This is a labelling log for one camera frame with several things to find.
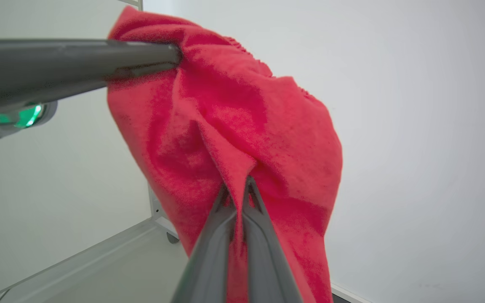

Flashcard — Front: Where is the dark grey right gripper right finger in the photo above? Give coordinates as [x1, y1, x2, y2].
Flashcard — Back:
[242, 176, 304, 303]

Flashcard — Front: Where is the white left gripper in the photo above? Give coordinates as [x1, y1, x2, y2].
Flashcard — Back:
[0, 39, 183, 182]

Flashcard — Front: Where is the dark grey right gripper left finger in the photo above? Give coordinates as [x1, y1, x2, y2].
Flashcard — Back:
[170, 182, 238, 303]

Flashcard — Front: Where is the red clothing item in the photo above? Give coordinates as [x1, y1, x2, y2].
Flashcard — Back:
[107, 5, 344, 303]

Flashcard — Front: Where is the white and black baseboard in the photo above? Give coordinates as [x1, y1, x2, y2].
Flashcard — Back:
[330, 284, 373, 303]

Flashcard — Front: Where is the pale partition panel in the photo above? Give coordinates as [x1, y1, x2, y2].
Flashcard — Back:
[0, 0, 153, 292]

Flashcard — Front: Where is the grey metal frame foot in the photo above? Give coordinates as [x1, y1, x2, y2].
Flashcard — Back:
[147, 184, 181, 237]

